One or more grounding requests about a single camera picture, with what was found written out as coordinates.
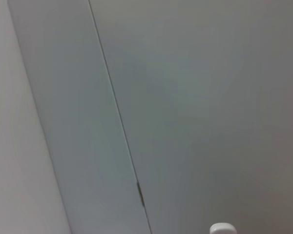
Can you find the green utility knife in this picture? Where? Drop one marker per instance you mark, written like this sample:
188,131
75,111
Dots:
222,229

